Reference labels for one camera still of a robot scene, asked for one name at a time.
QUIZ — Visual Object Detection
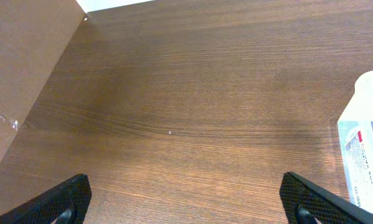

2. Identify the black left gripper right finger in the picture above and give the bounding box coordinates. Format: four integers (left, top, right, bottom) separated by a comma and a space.
279, 172, 373, 224

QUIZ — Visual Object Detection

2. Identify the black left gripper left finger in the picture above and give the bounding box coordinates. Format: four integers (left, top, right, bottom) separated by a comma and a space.
0, 174, 92, 224

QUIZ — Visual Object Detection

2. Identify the white labelled plastic bottle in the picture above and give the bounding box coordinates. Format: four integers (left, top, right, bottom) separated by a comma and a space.
337, 71, 373, 213

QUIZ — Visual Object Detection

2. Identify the brown cardboard box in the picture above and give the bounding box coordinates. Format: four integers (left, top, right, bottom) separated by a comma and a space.
0, 0, 85, 162

